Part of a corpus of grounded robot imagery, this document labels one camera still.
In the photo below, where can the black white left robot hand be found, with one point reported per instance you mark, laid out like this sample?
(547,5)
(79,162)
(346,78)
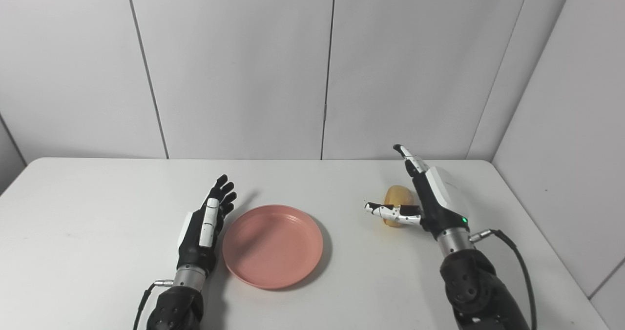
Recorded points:
(193,249)

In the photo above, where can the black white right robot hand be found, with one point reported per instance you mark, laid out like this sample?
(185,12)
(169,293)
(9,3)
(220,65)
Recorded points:
(439,203)

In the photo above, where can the yellow bread roll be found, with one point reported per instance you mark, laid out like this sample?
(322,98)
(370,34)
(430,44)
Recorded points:
(398,195)

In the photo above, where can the pink round plate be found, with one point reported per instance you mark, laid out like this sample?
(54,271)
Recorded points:
(272,247)

